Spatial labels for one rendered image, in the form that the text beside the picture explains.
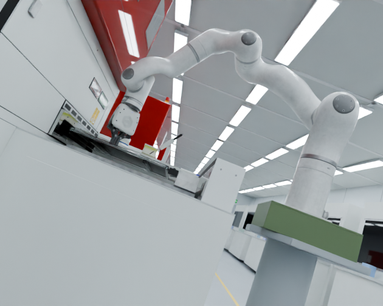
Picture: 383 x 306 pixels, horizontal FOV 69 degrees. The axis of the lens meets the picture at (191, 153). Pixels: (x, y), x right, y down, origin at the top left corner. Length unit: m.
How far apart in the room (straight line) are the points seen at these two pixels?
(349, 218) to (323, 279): 1.14
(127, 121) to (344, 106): 0.76
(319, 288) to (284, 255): 4.70
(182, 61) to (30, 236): 0.79
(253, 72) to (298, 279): 0.75
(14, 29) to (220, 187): 0.63
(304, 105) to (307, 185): 0.31
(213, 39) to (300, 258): 0.84
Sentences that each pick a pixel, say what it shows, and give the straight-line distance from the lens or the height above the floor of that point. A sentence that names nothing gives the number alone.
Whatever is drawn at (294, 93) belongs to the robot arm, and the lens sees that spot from 1.08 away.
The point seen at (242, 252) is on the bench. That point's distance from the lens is 9.63.
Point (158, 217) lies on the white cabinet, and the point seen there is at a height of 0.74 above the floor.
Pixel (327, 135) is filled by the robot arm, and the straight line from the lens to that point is 1.00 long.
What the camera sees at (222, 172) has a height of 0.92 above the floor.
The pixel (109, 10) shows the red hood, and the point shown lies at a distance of 1.01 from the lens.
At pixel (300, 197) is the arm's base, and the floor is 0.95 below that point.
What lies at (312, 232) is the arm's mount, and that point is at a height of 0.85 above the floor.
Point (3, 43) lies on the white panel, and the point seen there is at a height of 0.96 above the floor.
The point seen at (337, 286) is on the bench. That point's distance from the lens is 4.95.
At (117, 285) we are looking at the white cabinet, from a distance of 0.77.
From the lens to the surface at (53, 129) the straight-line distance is 1.01.
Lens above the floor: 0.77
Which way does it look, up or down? 12 degrees up
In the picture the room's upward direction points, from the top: 22 degrees clockwise
